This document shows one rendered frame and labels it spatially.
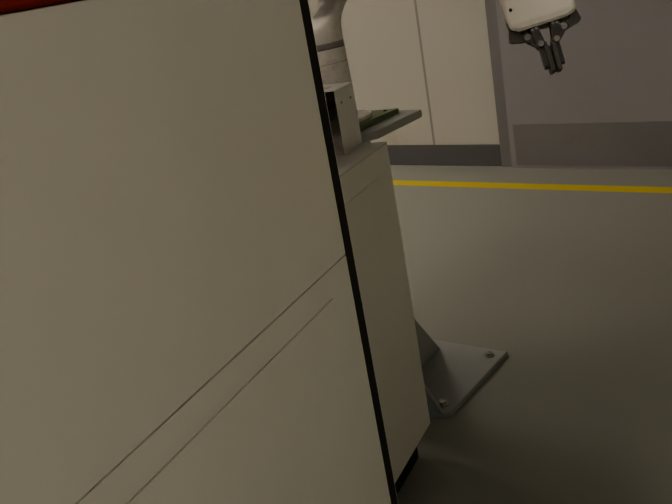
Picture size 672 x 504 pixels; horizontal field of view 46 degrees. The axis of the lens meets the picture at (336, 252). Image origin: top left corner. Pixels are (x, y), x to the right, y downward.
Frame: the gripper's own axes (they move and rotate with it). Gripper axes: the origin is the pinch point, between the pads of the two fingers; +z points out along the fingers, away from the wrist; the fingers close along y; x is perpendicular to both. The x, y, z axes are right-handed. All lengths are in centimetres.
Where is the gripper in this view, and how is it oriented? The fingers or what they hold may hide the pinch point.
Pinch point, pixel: (552, 59)
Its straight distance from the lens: 125.4
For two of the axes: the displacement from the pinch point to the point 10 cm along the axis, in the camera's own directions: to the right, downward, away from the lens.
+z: 2.8, 9.6, 0.1
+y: -9.5, 2.7, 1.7
